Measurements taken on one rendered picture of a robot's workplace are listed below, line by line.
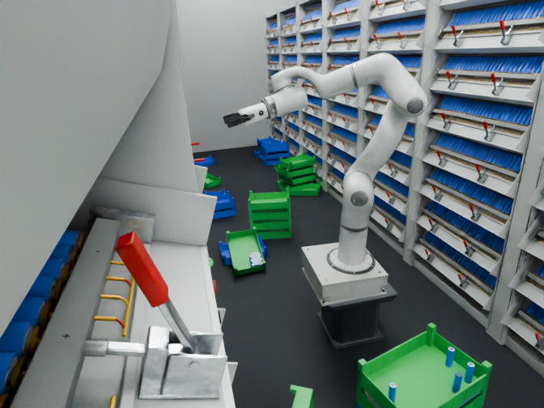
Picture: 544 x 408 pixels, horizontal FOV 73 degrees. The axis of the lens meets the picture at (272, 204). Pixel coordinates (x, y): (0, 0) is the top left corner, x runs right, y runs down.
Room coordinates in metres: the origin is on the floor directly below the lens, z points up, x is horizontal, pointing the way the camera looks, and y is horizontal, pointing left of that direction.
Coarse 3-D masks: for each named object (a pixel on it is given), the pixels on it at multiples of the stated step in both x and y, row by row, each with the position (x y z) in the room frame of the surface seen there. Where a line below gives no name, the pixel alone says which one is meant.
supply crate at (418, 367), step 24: (432, 336) 0.89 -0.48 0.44; (360, 360) 0.78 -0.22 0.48; (384, 360) 0.82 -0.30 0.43; (408, 360) 0.84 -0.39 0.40; (432, 360) 0.84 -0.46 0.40; (456, 360) 0.82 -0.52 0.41; (360, 384) 0.77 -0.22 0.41; (384, 384) 0.76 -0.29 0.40; (408, 384) 0.76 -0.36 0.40; (432, 384) 0.75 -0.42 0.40; (480, 384) 0.72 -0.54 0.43
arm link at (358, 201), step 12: (348, 180) 1.41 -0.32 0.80; (360, 180) 1.36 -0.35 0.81; (348, 192) 1.34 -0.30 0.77; (360, 192) 1.31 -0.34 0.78; (372, 192) 1.33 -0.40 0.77; (348, 204) 1.33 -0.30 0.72; (360, 204) 1.31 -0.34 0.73; (372, 204) 1.33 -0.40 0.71; (348, 216) 1.39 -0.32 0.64; (360, 216) 1.37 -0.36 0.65; (348, 228) 1.39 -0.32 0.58; (360, 228) 1.38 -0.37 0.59
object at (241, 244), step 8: (232, 232) 2.22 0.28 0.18; (240, 232) 2.24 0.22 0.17; (248, 232) 2.25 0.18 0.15; (256, 232) 2.23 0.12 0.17; (232, 240) 2.22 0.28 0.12; (240, 240) 2.22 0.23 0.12; (248, 240) 2.22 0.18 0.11; (256, 240) 2.22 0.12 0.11; (232, 248) 2.16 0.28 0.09; (240, 248) 2.16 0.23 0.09; (248, 248) 2.16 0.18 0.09; (256, 248) 2.17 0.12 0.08; (232, 256) 2.10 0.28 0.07; (240, 256) 2.10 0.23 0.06; (248, 256) 2.11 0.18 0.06; (232, 264) 1.99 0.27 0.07; (240, 264) 2.05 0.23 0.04; (248, 264) 2.05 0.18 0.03; (264, 264) 1.99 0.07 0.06; (240, 272) 1.97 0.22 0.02; (248, 272) 1.99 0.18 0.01
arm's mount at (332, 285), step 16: (304, 256) 1.52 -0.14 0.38; (320, 256) 1.49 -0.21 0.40; (304, 272) 1.53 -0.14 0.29; (320, 272) 1.36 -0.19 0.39; (336, 272) 1.36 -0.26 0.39; (352, 272) 1.35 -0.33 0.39; (368, 272) 1.35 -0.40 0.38; (384, 272) 1.35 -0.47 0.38; (320, 288) 1.31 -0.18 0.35; (336, 288) 1.29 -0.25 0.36; (352, 288) 1.30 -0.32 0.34; (368, 288) 1.32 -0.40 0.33
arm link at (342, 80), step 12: (288, 72) 1.45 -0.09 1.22; (300, 72) 1.43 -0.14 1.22; (312, 72) 1.43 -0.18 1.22; (336, 72) 1.41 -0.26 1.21; (348, 72) 1.38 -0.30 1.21; (276, 84) 1.45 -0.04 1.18; (288, 84) 1.45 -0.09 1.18; (312, 84) 1.43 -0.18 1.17; (324, 84) 1.40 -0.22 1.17; (336, 84) 1.39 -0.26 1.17; (348, 84) 1.38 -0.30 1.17; (324, 96) 1.41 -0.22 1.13
